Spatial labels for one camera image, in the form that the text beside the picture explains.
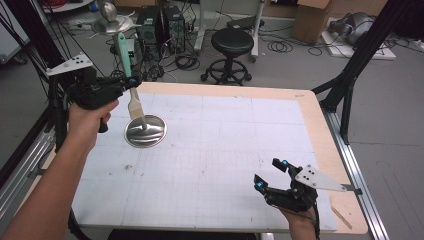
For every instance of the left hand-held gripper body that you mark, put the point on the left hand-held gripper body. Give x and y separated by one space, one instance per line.
90 90

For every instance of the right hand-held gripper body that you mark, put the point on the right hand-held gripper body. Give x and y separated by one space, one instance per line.
300 198

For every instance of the tall metal utensil rack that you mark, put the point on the tall metal utensil rack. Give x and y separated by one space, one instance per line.
146 131

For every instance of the person's right hand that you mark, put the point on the person's right hand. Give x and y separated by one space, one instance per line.
301 220

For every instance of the person's left hand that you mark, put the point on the person's left hand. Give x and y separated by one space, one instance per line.
85 125

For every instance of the small grey power unit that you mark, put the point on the small grey power unit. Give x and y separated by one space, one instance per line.
132 50

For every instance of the thin wooden stick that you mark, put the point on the thin wooden stick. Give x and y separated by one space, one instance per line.
342 218

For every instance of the white grid mat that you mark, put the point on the white grid mat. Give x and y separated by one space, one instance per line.
216 166

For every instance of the black computer tower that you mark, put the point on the black computer tower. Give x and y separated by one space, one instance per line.
175 30
148 26

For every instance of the black round stool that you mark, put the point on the black round stool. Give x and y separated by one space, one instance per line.
231 41

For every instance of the black flat device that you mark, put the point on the black flat device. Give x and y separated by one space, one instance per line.
245 22

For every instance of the cardboard box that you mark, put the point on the cardboard box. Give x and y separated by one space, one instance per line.
311 20

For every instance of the white floor board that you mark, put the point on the white floor board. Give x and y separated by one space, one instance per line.
383 53

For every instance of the grey bag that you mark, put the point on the grey bag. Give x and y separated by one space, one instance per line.
353 28

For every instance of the grey table bracket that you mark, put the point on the grey table bracket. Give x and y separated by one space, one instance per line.
354 190

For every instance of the aluminium rail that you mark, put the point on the aluminium rail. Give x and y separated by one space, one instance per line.
360 173
20 166

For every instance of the black metal frame post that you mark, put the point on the black metal frame post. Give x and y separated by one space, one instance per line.
360 56
33 36

